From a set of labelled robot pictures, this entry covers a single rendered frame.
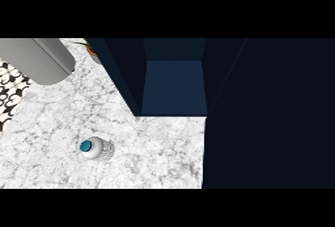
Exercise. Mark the dark navy cabinet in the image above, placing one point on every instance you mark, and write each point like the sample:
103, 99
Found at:
171, 85

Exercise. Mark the dark navy cabinet door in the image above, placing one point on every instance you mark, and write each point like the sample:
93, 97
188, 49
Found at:
270, 118

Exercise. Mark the orange potted plant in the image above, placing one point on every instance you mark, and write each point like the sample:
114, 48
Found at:
90, 48

